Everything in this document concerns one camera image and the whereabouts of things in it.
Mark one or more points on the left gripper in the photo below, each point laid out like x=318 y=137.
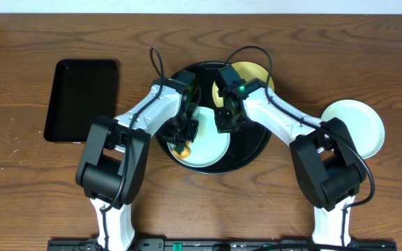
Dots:
x=191 y=128

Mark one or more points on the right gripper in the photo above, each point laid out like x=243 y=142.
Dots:
x=222 y=127

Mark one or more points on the green and yellow sponge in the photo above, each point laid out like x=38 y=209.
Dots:
x=181 y=151

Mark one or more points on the light blue plate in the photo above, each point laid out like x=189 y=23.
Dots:
x=363 y=122
x=208 y=147

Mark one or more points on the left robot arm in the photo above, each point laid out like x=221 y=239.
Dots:
x=111 y=169

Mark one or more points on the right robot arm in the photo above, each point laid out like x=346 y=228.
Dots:
x=328 y=168

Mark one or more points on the round black tray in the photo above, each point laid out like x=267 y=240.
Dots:
x=245 y=146

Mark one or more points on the black rectangular tray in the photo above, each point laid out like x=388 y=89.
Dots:
x=82 y=91

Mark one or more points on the yellow plate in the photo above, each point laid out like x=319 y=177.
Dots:
x=247 y=70

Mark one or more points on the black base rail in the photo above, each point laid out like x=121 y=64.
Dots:
x=159 y=244

